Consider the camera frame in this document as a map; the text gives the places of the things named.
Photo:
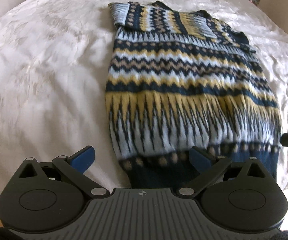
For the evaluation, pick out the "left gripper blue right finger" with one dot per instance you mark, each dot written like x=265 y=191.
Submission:
x=200 y=159

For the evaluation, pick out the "patterned knit sweater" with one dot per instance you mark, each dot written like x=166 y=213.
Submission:
x=182 y=79

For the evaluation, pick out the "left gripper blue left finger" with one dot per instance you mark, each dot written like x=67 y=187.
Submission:
x=82 y=159

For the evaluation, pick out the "white satin bedspread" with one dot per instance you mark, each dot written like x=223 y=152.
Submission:
x=54 y=60

